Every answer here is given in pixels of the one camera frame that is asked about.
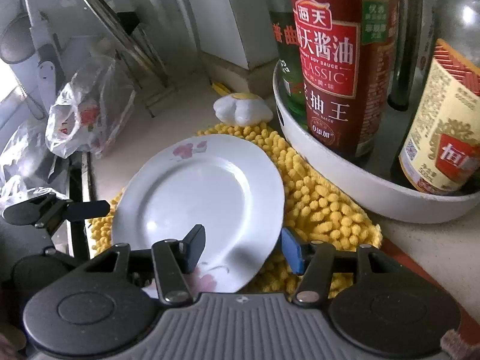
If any green glass bottle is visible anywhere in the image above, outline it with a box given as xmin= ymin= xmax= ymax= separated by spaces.
xmin=267 ymin=0 xmax=308 ymax=130

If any plastic bag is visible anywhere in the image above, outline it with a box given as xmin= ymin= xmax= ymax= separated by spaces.
xmin=46 ymin=55 xmax=136 ymax=158

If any white rotating condiment tray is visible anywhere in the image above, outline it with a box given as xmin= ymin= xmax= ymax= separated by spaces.
xmin=272 ymin=64 xmax=479 ymax=224

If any small white rose plate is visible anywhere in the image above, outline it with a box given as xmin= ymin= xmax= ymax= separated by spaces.
xmin=112 ymin=134 xmax=285 ymax=293

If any yellow chenille mat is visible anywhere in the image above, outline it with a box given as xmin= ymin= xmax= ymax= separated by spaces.
xmin=89 ymin=124 xmax=383 ymax=294

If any red-label soy sauce bottle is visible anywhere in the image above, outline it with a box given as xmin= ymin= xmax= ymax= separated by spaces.
xmin=291 ymin=0 xmax=399 ymax=161

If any red cloth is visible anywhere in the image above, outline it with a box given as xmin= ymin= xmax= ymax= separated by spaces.
xmin=381 ymin=237 xmax=480 ymax=345

